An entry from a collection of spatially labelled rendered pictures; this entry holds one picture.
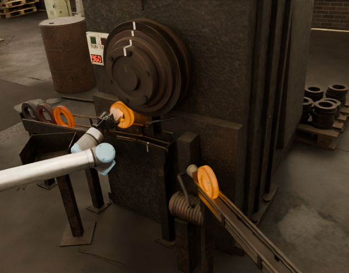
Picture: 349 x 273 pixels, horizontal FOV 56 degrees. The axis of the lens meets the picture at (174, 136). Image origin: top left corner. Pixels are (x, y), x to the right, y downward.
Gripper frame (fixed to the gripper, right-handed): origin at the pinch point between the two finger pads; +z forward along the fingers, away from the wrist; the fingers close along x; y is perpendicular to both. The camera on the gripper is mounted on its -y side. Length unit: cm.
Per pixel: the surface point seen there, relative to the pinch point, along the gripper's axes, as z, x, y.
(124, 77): -4.7, -17.5, 29.8
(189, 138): -2.1, -44.6, -3.7
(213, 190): -24, -69, -6
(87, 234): -49, 21, -73
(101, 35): 20.0, 15.5, 34.5
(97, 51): 17.4, 21.3, 25.6
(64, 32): 139, 219, -47
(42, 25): 132, 246, -37
